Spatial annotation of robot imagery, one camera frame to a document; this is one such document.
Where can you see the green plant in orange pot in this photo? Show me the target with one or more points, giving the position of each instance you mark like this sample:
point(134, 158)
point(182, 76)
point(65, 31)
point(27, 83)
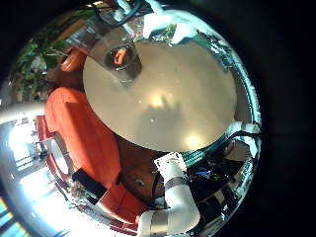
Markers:
point(42, 49)

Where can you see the orange sofa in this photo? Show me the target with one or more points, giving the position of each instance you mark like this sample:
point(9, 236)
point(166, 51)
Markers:
point(82, 138)

